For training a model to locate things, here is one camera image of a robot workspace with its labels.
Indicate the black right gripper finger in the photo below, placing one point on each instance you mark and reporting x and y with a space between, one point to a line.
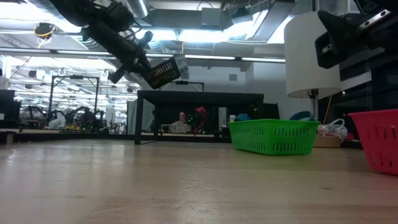
339 25
339 49

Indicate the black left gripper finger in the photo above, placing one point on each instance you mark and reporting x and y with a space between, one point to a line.
146 69

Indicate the black plastic basket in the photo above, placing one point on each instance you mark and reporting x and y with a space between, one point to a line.
166 73

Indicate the red plastic basket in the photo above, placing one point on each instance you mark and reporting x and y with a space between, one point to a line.
377 140

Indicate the green plastic basket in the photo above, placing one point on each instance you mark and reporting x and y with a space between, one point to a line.
273 137

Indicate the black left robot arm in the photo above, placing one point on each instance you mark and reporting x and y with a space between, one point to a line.
102 28

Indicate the white shade table lamp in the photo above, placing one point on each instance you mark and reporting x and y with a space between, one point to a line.
304 62

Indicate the person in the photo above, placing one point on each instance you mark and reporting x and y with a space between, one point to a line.
182 124

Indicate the red background object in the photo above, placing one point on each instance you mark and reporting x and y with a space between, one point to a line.
202 115

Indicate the background robot station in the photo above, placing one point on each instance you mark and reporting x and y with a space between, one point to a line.
84 116

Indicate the white plastic bag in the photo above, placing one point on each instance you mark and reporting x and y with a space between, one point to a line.
334 129

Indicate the white cup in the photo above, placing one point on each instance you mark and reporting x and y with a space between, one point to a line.
233 119

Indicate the black background monitor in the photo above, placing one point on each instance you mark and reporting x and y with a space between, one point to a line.
7 109

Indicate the black background camera stand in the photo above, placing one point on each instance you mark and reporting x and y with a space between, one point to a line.
186 82

